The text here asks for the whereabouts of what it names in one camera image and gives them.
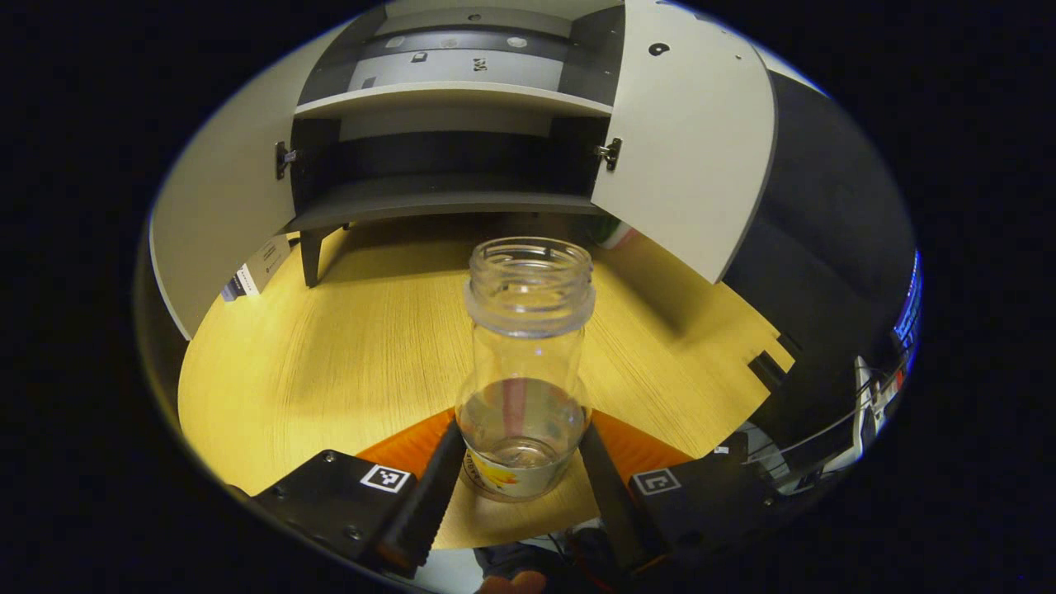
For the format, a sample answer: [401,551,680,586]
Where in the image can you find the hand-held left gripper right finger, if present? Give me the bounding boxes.
[577,410,785,577]

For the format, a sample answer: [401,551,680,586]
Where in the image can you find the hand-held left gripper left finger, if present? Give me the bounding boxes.
[247,408,467,578]

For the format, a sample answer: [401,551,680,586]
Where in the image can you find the clear glass bottle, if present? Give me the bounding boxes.
[455,237,596,502]

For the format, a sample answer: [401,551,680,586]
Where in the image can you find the green white red coaster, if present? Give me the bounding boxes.
[590,215,641,252]

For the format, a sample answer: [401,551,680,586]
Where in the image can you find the white grey cabinet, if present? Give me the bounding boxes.
[285,0,628,288]

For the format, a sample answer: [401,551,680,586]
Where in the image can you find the white door with headphones sticker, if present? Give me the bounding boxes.
[590,0,778,285]

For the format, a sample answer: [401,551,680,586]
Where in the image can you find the white cabinet shelf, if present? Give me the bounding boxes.
[295,81,615,120]

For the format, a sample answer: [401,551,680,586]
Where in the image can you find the white stand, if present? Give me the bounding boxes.
[850,355,890,467]

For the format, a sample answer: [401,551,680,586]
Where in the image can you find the white blue booklet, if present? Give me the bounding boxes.
[219,234,292,303]

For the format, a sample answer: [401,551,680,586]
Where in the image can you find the black backdrop cloth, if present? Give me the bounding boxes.
[720,70,918,450]

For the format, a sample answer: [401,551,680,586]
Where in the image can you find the blue lit monitor screen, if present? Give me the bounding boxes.
[893,250,925,351]

